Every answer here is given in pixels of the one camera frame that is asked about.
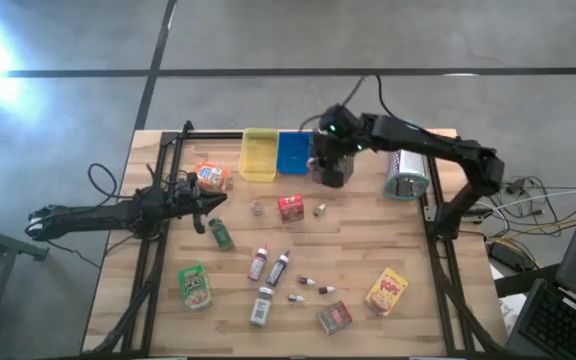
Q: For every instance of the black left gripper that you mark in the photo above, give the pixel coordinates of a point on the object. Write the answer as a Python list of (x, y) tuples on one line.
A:
[(188, 202)]

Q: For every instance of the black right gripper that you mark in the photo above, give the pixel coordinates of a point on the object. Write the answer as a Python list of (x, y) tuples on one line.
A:
[(333, 160)]

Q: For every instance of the orange Mini-Wheats cereal box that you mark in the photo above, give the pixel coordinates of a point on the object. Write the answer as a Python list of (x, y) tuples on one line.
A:
[(213, 176)]

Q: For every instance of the green spice bottle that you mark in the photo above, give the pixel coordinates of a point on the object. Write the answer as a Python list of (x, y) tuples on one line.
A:
[(221, 234)]

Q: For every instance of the small red cereal box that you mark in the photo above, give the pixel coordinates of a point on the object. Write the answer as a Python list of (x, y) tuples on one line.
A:
[(290, 208)]

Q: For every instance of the pink-capped food colouring bottle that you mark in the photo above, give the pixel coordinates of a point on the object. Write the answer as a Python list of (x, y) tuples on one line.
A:
[(257, 266)]

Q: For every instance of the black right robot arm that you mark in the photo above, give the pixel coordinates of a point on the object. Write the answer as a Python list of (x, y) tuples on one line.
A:
[(433, 145)]

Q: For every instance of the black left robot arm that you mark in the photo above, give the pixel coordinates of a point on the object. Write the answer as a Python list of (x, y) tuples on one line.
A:
[(93, 216)]

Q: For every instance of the blue plastic bin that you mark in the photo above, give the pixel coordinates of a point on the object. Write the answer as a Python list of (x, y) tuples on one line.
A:
[(293, 152)]

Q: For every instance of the yellow plastic bin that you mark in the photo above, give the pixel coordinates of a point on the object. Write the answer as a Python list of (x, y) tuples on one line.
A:
[(258, 155)]

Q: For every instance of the teal metal box grater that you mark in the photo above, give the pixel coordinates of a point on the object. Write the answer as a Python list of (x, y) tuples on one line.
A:
[(408, 170)]

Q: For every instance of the green Apple Jacks box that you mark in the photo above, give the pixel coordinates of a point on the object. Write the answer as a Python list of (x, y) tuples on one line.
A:
[(194, 288)]

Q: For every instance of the purple-capped food colouring bottle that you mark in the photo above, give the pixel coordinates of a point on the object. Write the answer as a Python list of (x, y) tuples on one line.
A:
[(277, 271)]

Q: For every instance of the yellow Corn Pops box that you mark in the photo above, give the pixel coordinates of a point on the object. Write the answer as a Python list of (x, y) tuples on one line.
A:
[(385, 292)]

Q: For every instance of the gold spice tin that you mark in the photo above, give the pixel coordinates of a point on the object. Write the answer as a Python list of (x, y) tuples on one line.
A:
[(334, 318)]

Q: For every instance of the black power brick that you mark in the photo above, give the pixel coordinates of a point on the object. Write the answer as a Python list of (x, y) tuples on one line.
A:
[(505, 257)]

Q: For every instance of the white paper scrap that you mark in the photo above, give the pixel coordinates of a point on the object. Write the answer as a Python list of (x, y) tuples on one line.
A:
[(513, 310)]

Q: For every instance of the dark grey laptop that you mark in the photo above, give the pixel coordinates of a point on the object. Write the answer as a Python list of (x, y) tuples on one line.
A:
[(558, 320)]

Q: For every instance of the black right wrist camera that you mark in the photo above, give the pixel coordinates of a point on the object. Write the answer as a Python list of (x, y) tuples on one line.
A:
[(340, 117)]

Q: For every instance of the black aluminium table frame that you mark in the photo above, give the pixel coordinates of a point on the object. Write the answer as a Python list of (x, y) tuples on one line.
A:
[(213, 134)]

